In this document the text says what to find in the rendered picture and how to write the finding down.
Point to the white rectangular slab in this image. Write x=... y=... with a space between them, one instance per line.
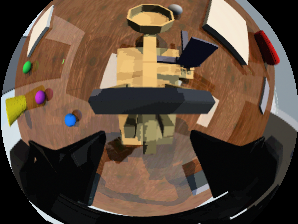
x=40 y=28
x=228 y=26

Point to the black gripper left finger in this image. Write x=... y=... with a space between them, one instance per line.
x=76 y=164

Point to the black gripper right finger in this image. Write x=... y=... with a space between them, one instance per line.
x=221 y=161

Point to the blue ball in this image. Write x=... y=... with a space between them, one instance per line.
x=70 y=120

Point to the green ball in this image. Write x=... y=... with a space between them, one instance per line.
x=27 y=67

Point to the olive yellow cup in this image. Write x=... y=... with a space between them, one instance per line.
x=15 y=107

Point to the grey ball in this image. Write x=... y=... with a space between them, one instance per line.
x=175 y=9

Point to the red plastic cup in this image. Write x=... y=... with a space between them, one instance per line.
x=268 y=50

